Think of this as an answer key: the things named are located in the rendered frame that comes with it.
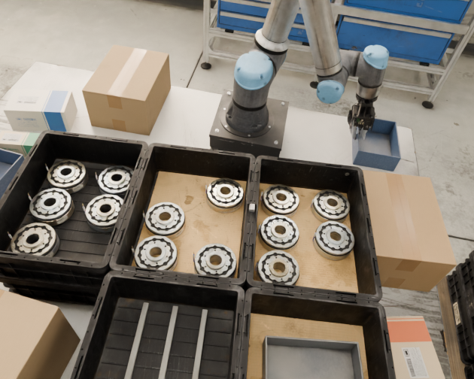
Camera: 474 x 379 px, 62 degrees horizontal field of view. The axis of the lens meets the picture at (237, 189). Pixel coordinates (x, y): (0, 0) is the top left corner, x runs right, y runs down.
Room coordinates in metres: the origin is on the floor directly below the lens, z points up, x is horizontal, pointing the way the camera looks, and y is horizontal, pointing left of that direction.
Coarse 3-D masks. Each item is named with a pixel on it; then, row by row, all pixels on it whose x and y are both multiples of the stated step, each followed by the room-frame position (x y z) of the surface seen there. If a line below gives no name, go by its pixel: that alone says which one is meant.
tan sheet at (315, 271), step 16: (304, 192) 0.75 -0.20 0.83; (304, 208) 0.69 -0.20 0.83; (304, 224) 0.64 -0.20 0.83; (320, 224) 0.64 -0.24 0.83; (256, 240) 0.57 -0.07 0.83; (304, 240) 0.59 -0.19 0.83; (256, 256) 0.52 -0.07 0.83; (304, 256) 0.54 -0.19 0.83; (320, 256) 0.54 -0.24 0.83; (352, 256) 0.55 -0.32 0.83; (304, 272) 0.49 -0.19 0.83; (320, 272) 0.50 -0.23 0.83; (336, 272) 0.50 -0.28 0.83; (352, 272) 0.51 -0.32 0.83; (320, 288) 0.45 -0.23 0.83; (336, 288) 0.46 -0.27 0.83; (352, 288) 0.46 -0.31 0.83
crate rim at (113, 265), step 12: (156, 144) 0.77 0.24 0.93; (168, 144) 0.78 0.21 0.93; (144, 156) 0.72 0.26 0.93; (240, 156) 0.77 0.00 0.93; (252, 156) 0.77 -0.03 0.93; (144, 168) 0.68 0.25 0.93; (252, 168) 0.73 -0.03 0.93; (252, 180) 0.69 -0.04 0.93; (252, 192) 0.65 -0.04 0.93; (132, 204) 0.57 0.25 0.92; (120, 228) 0.49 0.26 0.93; (120, 240) 0.47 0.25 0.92; (168, 276) 0.38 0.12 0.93; (180, 276) 0.39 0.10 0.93; (192, 276) 0.39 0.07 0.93; (204, 276) 0.40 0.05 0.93; (216, 276) 0.40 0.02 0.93; (240, 276) 0.41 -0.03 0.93
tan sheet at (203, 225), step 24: (168, 192) 0.69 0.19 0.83; (192, 192) 0.70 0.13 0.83; (192, 216) 0.62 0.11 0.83; (216, 216) 0.63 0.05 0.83; (240, 216) 0.64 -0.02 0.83; (192, 240) 0.54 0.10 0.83; (216, 240) 0.55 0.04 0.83; (240, 240) 0.56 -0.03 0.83; (192, 264) 0.47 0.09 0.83; (216, 264) 0.48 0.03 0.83
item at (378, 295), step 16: (256, 160) 0.76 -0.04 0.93; (272, 160) 0.77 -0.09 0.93; (288, 160) 0.78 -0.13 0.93; (304, 160) 0.78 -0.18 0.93; (256, 176) 0.70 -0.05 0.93; (256, 192) 0.65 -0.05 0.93; (256, 208) 0.61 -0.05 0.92; (368, 208) 0.64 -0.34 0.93; (256, 224) 0.55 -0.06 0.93; (368, 224) 0.60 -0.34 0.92; (368, 240) 0.54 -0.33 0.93; (272, 288) 0.39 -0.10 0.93; (288, 288) 0.39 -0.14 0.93; (304, 288) 0.40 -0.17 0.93
